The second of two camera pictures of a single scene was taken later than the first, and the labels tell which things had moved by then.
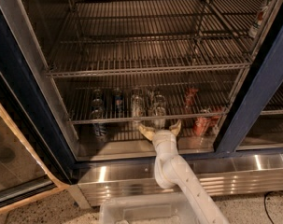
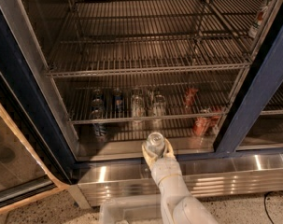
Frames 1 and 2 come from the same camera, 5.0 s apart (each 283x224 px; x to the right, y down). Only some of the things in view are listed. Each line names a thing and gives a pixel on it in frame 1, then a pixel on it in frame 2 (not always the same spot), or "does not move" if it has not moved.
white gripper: [162, 138] → [165, 169]
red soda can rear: [191, 96] does not move
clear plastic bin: [144, 208] does not move
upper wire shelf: [120, 35] does not move
